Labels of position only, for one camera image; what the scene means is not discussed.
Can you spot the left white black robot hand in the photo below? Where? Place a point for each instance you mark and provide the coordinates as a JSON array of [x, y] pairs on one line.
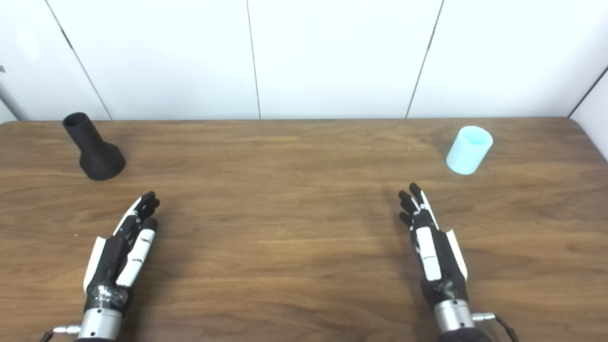
[[112, 256]]

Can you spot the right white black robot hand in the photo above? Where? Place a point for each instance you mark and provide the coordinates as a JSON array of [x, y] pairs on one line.
[[441, 259]]

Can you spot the black funnel-shaped nozzle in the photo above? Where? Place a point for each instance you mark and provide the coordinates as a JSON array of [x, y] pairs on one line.
[[96, 152]]

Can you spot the light blue cylinder cup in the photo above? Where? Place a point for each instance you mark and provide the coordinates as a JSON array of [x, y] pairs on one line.
[[468, 151]]

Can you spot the gray wall corner post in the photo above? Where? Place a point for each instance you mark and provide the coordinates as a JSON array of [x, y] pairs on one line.
[[10, 102]]

